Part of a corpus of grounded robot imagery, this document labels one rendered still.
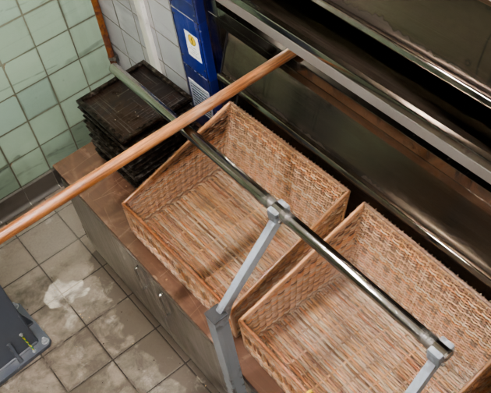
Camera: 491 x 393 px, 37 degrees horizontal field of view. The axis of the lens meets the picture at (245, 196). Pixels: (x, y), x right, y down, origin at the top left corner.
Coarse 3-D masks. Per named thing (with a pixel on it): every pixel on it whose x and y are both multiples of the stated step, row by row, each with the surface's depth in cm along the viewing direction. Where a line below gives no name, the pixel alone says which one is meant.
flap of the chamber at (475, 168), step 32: (224, 0) 179; (256, 0) 178; (288, 0) 179; (320, 32) 168; (352, 32) 169; (320, 64) 160; (352, 64) 159; (384, 64) 159; (416, 96) 151; (448, 96) 152; (416, 128) 145; (480, 128) 144
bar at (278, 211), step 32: (192, 128) 186; (224, 160) 177; (256, 192) 170; (288, 224) 164; (256, 256) 171; (224, 320) 176; (416, 320) 144; (224, 352) 186; (448, 352) 139; (416, 384) 144
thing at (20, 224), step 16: (272, 64) 193; (240, 80) 190; (256, 80) 192; (224, 96) 188; (192, 112) 185; (176, 128) 183; (144, 144) 179; (112, 160) 177; (128, 160) 178; (96, 176) 175; (64, 192) 172; (80, 192) 174; (48, 208) 170; (16, 224) 167; (32, 224) 170; (0, 240) 166
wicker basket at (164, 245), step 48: (192, 144) 237; (240, 144) 243; (288, 144) 223; (144, 192) 235; (192, 192) 250; (240, 192) 248; (288, 192) 231; (336, 192) 213; (144, 240) 236; (192, 240) 236; (240, 240) 235; (288, 240) 232; (192, 288) 221
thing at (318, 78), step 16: (224, 16) 216; (240, 32) 214; (256, 32) 207; (272, 48) 204; (288, 64) 201; (304, 64) 196; (320, 80) 193; (336, 96) 191; (352, 96) 186; (368, 112) 183; (384, 128) 181; (400, 128) 177; (416, 144) 174; (432, 160) 172; (448, 160) 169; (464, 176) 166; (480, 192) 164
